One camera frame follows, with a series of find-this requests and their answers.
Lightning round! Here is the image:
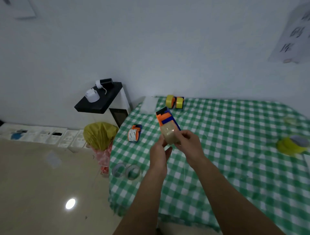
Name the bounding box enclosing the yellow plastic bag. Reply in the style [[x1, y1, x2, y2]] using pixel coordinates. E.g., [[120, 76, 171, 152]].
[[83, 122, 119, 151]]

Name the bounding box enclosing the blue object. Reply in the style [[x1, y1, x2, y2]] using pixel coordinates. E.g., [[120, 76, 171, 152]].
[[10, 130, 27, 140]]

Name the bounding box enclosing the white printed wall paper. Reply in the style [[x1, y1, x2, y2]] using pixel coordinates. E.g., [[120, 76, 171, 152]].
[[4, 0, 37, 20]]

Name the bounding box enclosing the white paper wall sign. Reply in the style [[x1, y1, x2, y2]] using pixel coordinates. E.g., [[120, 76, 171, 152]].
[[267, 2, 310, 64]]

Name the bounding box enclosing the green checkered tablecloth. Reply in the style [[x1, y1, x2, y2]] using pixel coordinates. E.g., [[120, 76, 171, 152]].
[[108, 97, 310, 234]]

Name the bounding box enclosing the person's left hand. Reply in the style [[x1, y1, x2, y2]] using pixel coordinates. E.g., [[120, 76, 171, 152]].
[[149, 134, 173, 179]]

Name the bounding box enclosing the brown tape roll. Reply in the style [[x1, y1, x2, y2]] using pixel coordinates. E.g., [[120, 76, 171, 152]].
[[160, 121, 181, 146]]

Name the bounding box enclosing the person's left forearm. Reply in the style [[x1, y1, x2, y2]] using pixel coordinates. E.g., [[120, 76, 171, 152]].
[[112, 169, 168, 235]]

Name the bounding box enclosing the person's right hand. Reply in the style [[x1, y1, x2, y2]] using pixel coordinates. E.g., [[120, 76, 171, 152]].
[[174, 130, 208, 170]]

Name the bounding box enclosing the pink plastic bag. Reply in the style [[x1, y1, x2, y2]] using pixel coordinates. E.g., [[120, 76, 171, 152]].
[[93, 143, 112, 175]]

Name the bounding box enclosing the white cabinet with black top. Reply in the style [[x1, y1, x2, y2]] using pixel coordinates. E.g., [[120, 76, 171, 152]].
[[74, 82, 131, 129]]

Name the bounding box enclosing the person's right forearm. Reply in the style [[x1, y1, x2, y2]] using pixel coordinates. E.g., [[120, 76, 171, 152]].
[[192, 157, 286, 235]]

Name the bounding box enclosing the tall yellow tape roll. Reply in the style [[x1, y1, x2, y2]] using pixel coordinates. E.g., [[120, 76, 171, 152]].
[[276, 135, 310, 155]]

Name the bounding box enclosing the beige tape roll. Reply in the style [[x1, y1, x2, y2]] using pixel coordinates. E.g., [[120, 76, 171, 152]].
[[125, 165, 141, 181]]

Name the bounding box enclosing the white foam pad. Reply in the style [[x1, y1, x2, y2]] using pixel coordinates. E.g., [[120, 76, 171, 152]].
[[140, 96, 159, 114]]

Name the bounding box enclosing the row of white boxes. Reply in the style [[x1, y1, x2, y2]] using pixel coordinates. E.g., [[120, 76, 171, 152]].
[[0, 123, 91, 149]]

